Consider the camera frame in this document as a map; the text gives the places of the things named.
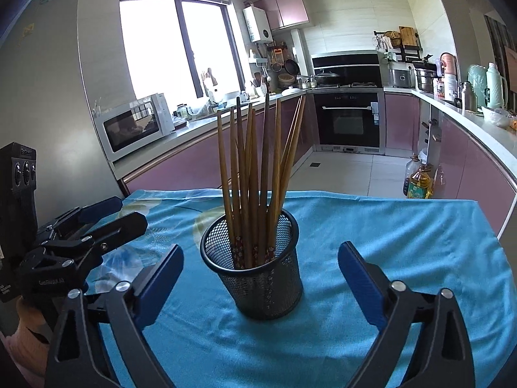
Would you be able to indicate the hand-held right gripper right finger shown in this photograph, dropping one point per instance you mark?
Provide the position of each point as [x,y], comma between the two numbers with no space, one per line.
[361,287]

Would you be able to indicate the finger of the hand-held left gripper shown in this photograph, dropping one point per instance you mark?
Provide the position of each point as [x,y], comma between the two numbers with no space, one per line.
[101,207]
[121,226]

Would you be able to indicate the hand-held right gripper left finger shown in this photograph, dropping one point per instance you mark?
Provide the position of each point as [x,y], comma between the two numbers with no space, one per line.
[161,287]

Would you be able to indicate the black mesh utensil holder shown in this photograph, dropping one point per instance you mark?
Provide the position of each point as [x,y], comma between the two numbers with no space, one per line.
[262,291]

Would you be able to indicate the bunch of wooden chopsticks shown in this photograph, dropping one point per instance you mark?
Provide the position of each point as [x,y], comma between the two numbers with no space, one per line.
[246,202]

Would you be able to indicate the person's left hand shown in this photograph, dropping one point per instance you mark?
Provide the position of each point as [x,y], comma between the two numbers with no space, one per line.
[28,343]

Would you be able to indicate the blue floral tablecloth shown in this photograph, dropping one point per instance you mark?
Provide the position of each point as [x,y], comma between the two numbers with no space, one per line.
[363,226]

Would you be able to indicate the white microwave oven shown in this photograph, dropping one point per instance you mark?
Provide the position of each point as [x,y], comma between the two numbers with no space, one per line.
[129,129]

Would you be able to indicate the pink kitchen base cabinet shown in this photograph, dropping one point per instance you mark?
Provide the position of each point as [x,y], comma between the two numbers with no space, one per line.
[194,157]
[464,165]

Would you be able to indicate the cooking oil bottle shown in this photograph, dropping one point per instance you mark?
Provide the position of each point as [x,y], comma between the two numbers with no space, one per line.
[422,186]

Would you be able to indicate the grey refrigerator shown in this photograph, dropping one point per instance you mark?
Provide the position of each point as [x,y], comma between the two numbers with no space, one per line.
[52,89]

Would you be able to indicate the clear plastic bag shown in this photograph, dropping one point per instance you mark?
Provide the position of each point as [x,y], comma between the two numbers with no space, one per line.
[200,107]

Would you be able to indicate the black built-in oven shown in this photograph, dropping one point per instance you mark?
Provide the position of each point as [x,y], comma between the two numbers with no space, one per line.
[347,121]

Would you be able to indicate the kitchen window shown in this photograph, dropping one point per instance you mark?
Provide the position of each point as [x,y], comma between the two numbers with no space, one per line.
[153,48]

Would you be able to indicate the white casserole lid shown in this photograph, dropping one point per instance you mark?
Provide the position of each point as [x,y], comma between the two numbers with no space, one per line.
[291,91]

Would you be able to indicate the black wok with lid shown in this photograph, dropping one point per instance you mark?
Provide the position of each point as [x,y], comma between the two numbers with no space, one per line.
[327,77]

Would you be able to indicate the stainless steel stock pot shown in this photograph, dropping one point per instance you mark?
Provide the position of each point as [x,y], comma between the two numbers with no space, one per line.
[425,81]

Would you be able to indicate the stainless steel flask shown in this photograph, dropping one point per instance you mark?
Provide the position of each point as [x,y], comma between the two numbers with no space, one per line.
[468,98]

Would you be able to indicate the white canister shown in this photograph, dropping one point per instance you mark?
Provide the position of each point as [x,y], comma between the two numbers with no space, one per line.
[450,88]

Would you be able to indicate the round bamboo basket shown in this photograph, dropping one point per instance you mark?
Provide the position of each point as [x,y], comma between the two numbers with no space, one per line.
[286,81]

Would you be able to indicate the black range hood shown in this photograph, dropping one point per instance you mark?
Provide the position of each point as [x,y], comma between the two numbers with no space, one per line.
[347,66]

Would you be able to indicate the hanging frying pan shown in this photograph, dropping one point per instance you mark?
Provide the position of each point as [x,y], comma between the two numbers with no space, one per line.
[291,67]

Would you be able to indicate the black pan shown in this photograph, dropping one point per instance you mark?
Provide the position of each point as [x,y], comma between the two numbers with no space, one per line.
[425,65]

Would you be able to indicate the pink thermos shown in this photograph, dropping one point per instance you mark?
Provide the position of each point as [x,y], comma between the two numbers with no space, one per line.
[449,64]

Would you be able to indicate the mint green thermos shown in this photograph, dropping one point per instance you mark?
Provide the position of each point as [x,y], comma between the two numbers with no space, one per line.
[494,87]

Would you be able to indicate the white gas water heater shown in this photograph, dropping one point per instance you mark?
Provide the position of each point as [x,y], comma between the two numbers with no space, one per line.
[257,24]

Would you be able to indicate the wooden cutting board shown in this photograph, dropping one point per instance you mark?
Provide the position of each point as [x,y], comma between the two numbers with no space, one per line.
[408,36]

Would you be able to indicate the black wall rack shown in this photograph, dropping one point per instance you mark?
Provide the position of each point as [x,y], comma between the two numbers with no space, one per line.
[408,53]

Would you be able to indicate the pink wall cabinet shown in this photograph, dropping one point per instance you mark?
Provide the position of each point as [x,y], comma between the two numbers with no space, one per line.
[286,8]

